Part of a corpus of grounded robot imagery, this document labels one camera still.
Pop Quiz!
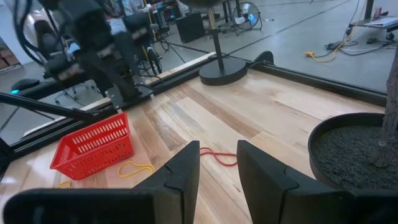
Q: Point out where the red plastic slotted basket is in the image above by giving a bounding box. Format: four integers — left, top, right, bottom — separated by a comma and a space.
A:
49, 112, 135, 181

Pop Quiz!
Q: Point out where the wheeled cart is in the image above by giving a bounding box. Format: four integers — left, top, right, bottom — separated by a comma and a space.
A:
349, 14, 398, 41

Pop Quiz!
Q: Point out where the black table edge rail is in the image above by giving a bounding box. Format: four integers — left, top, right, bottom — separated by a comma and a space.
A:
0, 51, 388, 162

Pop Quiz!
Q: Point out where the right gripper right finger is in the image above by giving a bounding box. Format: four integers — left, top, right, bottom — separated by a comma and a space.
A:
236, 139, 398, 224

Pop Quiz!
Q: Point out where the white black globe table lamp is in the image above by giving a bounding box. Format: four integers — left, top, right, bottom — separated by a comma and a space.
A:
178, 0, 249, 86

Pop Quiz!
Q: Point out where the black round plant pot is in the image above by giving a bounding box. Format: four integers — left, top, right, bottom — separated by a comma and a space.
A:
307, 112, 398, 190

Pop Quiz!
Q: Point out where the black device with blue light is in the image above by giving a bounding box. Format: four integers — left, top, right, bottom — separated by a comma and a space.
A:
11, 78, 40, 95

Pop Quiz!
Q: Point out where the black floor box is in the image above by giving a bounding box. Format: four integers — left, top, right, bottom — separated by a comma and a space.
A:
175, 11, 206, 44

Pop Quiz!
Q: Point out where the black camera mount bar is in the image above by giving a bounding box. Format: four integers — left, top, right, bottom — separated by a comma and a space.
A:
0, 91, 97, 123

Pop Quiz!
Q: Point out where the yellow rubber band loop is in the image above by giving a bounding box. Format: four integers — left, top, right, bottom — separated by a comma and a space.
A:
55, 160, 155, 189

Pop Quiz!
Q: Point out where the yellow extension cable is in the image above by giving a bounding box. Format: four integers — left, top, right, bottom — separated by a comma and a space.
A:
304, 30, 355, 63

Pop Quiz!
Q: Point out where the red rubber band loop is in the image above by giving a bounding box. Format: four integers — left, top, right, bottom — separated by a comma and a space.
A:
200, 147, 239, 167

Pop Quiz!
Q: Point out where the black floor fan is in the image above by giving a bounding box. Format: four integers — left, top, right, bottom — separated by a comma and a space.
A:
233, 1, 263, 32

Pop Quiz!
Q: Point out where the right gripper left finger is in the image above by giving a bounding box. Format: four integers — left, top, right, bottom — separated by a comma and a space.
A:
2, 140, 201, 224

